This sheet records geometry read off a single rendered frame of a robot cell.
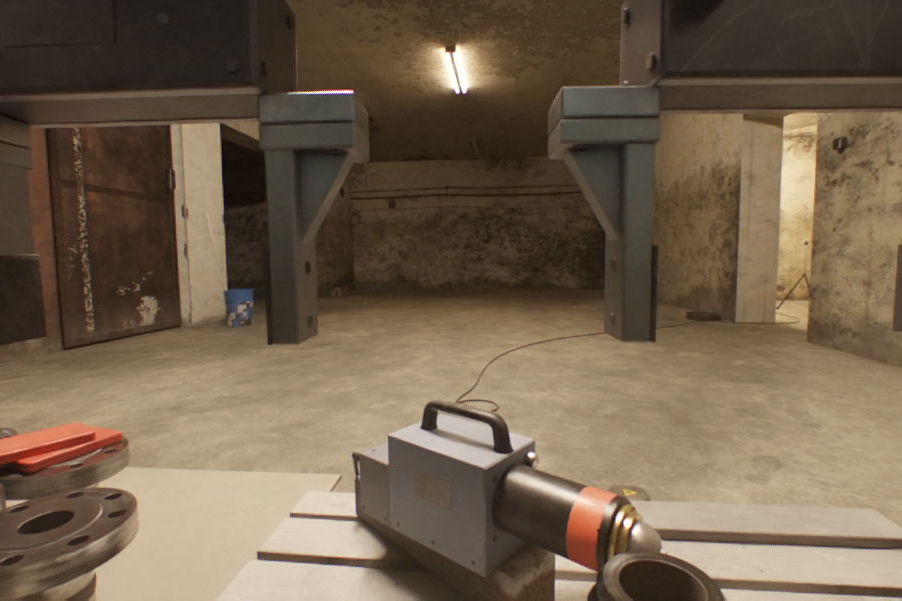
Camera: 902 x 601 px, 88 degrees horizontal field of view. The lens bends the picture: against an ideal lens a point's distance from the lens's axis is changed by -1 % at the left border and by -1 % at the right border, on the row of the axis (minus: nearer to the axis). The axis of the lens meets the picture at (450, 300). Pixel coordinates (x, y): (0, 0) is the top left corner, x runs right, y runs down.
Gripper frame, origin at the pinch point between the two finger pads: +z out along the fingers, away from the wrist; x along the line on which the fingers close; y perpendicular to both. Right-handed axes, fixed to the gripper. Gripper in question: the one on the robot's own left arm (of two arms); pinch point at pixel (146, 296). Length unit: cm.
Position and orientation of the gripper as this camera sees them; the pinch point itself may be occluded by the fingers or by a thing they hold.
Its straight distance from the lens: 25.1
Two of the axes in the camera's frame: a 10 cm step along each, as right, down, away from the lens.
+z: 0.1, 10.0, 0.9
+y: 0.3, -0.9, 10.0
